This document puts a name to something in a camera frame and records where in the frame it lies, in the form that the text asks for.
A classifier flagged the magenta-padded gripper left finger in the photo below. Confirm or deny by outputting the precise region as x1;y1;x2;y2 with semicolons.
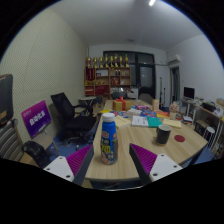
43;143;95;187

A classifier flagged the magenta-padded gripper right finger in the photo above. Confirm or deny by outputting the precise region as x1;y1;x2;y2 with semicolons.
128;143;184;187

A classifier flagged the blue bottle with white cap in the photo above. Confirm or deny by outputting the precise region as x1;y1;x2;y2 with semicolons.
100;112;120;166

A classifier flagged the black mug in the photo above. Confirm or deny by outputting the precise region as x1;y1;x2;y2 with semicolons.
155;124;173;146

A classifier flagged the flat round red coaster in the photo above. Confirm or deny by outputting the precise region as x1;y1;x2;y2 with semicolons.
173;134;186;143

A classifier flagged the flat tan book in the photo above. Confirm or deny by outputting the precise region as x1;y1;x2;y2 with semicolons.
162;118;183;129

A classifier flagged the teal book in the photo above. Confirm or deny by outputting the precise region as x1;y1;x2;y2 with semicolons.
146;116;163;129

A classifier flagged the black office chair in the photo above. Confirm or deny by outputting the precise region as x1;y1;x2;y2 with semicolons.
50;92;98;143

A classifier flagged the white book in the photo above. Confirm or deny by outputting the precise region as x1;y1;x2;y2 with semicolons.
131;115;150;128

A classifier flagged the orange book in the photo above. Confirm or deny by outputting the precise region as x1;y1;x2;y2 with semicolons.
155;109;171;118

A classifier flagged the purple sign board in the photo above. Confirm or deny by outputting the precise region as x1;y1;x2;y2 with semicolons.
21;100;52;140

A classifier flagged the blue patterned book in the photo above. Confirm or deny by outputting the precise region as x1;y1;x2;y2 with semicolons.
139;109;158;118

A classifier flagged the white round stool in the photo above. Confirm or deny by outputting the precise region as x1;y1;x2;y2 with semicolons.
203;126;217;148

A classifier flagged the thick tan book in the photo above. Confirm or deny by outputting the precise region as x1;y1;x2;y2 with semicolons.
114;115;133;130

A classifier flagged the pink flower bouquet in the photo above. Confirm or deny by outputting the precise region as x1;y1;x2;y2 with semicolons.
168;102;181;121

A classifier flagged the upright beige carton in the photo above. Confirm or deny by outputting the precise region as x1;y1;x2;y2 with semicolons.
151;98;160;112

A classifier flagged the small pink box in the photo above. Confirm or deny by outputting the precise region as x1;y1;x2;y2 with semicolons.
134;104;153;112

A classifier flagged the long wooden side desk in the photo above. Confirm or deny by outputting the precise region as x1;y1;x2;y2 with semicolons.
193;99;224;134

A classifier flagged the small round side table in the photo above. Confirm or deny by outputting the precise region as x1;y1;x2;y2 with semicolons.
78;96;98;108

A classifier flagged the yellow gift box, red ribbon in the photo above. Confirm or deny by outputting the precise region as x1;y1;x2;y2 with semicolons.
112;96;133;112

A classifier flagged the grey fabric chair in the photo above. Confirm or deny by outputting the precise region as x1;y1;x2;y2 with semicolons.
138;87;155;101

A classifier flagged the black computer monitor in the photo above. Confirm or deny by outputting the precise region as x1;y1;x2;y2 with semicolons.
183;86;196;100

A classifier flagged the black framed glass door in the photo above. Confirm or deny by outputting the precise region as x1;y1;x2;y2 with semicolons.
103;50;156;99

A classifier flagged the wooden shelf unit with trophies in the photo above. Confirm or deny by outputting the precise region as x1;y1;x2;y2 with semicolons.
83;54;132;98

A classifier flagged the white air conditioner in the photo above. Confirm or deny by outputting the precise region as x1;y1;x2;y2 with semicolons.
166;54;182;66

